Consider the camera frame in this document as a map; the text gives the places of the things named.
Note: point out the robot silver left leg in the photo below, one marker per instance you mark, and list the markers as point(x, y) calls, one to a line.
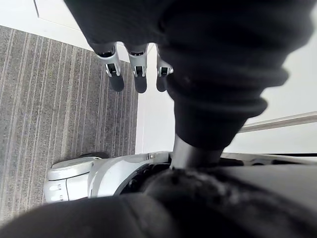
point(116, 173)

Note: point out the white cabinet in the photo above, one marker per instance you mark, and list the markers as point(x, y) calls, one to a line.
point(292, 99)

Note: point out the white door panel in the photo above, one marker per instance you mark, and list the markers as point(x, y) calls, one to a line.
point(53, 12)

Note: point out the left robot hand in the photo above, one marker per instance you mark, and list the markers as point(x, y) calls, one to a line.
point(213, 57)

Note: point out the robot dark left foot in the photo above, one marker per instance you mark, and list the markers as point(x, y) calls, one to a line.
point(95, 155)

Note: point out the robot black body shell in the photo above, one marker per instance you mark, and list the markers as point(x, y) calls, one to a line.
point(198, 210)

